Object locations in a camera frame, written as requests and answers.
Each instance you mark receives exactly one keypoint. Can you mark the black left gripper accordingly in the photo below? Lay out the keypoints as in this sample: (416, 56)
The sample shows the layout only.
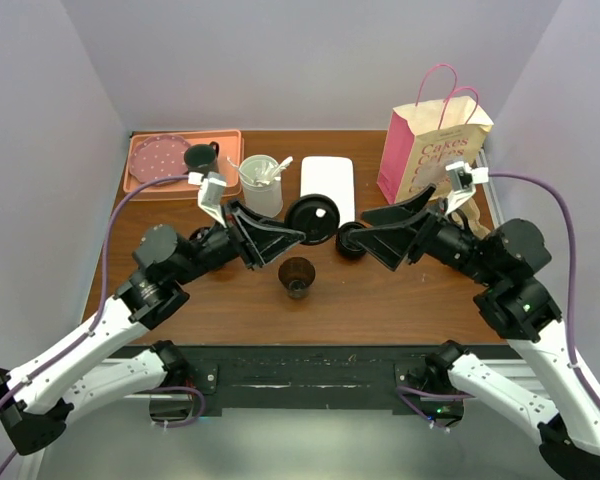
(263, 240)

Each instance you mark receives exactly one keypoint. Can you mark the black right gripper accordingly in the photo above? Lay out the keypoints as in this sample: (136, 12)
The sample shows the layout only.
(388, 243)

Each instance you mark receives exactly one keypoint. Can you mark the dark brown coffee cup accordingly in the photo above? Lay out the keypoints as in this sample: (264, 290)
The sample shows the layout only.
(297, 274)

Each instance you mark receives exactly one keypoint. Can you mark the black coffee lid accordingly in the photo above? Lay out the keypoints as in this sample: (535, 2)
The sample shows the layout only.
(316, 215)

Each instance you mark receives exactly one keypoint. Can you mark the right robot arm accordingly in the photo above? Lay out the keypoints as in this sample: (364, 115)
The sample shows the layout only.
(516, 306)

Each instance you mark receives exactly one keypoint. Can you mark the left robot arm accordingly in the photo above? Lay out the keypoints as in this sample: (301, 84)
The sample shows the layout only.
(38, 398)

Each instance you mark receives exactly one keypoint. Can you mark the frosted white utensil cup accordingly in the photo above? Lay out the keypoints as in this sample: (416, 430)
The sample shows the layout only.
(265, 200)

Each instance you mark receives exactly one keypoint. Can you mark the wrapped white utensil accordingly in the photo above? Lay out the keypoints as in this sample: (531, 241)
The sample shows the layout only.
(266, 174)

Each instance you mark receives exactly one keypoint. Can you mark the cardboard cup carrier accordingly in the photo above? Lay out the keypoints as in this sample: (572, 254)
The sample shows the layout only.
(467, 217)

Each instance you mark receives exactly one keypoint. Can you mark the white rectangular plate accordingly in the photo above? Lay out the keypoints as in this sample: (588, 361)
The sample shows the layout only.
(333, 177)

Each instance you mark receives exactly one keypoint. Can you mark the pink cakes paper bag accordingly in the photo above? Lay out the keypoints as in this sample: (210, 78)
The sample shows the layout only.
(427, 135)

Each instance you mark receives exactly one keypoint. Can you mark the dark green mug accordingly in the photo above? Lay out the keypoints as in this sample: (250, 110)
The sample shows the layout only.
(202, 158)

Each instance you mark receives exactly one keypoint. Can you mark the salmon pink tray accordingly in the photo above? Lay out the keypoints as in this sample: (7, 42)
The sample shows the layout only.
(231, 145)

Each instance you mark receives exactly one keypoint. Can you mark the pink polka dot plate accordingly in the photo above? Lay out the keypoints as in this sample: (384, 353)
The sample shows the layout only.
(158, 156)

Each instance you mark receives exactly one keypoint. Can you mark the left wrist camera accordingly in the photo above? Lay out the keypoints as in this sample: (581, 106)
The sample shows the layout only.
(210, 195)

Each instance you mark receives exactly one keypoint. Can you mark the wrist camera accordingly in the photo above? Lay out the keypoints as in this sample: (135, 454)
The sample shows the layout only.
(463, 180)
(210, 195)

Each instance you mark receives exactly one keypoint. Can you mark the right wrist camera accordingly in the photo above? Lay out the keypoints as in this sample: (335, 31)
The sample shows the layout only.
(463, 180)

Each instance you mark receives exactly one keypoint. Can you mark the black mounting base rail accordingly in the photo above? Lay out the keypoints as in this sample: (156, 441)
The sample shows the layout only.
(301, 377)

